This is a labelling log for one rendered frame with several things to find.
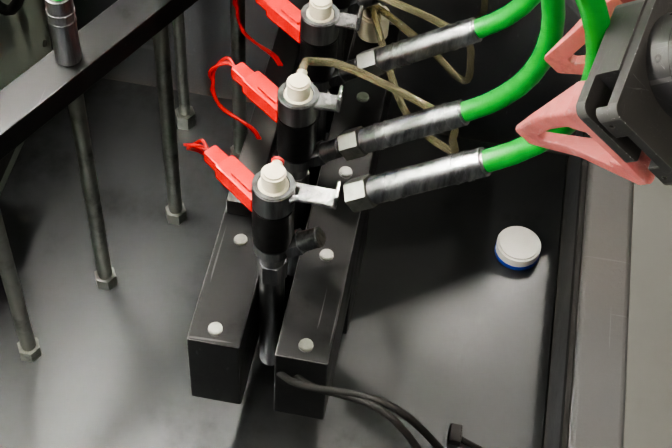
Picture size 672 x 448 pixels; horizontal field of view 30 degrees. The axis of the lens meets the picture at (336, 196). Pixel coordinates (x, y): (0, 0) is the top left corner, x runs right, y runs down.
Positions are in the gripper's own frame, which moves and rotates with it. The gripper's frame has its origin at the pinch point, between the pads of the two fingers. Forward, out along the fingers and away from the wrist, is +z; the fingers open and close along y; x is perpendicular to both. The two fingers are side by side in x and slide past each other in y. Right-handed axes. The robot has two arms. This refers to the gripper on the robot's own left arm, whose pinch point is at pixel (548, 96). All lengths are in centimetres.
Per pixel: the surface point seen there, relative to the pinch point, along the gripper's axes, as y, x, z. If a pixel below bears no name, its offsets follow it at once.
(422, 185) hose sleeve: 4.7, 0.4, 8.5
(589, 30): -0.2, -3.9, -6.0
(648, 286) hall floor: -55, 105, 88
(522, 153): 2.5, 1.6, 2.2
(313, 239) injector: 7.4, 0.9, 18.4
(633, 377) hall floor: -37, 104, 84
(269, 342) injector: 11.3, 7.7, 29.3
